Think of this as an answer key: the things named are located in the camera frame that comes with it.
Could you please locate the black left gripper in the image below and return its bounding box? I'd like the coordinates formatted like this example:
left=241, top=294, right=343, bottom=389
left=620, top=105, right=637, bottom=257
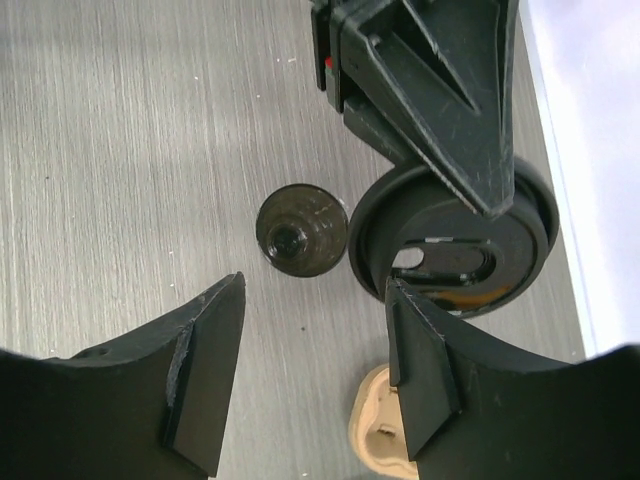
left=311, top=0, right=519, bottom=218

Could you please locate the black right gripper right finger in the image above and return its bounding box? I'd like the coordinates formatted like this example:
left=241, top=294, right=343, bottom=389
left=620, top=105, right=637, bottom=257
left=385, top=280, right=639, bottom=479

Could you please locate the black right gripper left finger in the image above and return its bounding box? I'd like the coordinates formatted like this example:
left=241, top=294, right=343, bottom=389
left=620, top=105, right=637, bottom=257
left=1, top=273, right=246, bottom=479

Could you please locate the black cup lid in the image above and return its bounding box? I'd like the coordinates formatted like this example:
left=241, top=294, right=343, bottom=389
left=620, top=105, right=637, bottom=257
left=348, top=158, right=559, bottom=318

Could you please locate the black coffee cup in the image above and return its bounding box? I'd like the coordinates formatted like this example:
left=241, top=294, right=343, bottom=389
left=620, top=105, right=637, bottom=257
left=255, top=183, right=349, bottom=278

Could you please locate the brown pulp cup carrier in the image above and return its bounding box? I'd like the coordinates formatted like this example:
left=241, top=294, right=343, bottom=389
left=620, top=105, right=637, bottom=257
left=348, top=364, right=418, bottom=479

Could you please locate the aluminium frame rail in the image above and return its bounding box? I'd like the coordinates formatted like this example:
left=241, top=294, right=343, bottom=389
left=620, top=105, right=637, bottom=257
left=519, top=1, right=598, bottom=358

